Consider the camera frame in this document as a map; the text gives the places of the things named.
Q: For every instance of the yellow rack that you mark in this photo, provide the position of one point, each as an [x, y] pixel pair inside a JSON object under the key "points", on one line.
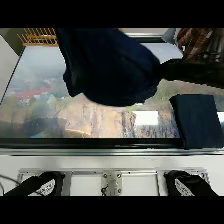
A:
{"points": [[37, 36]]}

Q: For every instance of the dark navy garment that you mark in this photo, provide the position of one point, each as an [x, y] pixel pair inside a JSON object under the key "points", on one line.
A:
{"points": [[198, 120], [106, 66]]}

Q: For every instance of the folded dark navy garment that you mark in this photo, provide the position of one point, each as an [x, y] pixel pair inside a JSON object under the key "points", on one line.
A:
{"points": [[198, 120]]}

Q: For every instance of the checked shirt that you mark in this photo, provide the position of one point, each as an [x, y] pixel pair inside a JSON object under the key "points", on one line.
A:
{"points": [[196, 41]]}

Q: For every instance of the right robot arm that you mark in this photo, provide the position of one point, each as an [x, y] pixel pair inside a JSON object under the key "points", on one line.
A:
{"points": [[186, 71]]}

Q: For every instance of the silver frame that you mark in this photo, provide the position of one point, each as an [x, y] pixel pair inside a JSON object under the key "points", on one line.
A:
{"points": [[112, 180]]}

